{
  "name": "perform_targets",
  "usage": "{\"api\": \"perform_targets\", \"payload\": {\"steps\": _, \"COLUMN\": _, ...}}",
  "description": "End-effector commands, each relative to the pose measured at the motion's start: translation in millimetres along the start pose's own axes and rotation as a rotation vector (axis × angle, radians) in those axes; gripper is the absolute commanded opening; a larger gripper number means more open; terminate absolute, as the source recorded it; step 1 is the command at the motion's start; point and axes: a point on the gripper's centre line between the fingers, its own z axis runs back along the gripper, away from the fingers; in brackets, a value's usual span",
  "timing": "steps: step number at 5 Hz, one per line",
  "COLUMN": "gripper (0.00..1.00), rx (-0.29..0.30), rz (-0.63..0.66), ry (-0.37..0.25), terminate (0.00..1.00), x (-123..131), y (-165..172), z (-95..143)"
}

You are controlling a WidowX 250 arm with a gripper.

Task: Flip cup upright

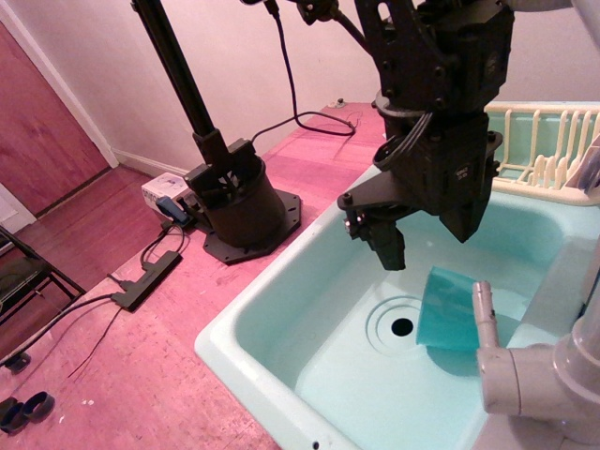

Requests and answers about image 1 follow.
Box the thick black floor cable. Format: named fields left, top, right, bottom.
left=0, top=293, right=116, bottom=368

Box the cream dish drying rack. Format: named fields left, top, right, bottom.
left=486, top=101, right=599, bottom=206

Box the white plastic faucet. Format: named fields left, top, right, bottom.
left=472, top=246, right=599, bottom=449

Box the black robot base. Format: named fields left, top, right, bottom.
left=184, top=157, right=301, bottom=265

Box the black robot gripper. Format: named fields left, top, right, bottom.
left=337, top=112, right=503, bottom=271

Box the blue clamp handle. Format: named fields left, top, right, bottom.
left=156, top=196, right=189, bottom=226

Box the black tape ring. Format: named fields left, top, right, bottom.
left=0, top=397, right=27, bottom=434
left=22, top=391, right=56, bottom=424

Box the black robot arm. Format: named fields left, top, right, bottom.
left=297, top=1, right=515, bottom=271

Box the black metal chair frame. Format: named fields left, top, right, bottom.
left=1, top=228, right=86, bottom=375

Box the white cardboard box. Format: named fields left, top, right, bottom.
left=141, top=172, right=190, bottom=213

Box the teal plastic cup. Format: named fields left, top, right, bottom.
left=415, top=266, right=479, bottom=352

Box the mint green toy sink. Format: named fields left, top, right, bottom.
left=195, top=189, right=599, bottom=449

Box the black power cable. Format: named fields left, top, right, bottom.
left=250, top=0, right=356, bottom=144

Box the black usb hub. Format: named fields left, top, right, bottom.
left=110, top=250, right=183, bottom=313

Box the thin black wire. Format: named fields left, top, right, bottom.
left=67, top=307, right=124, bottom=379

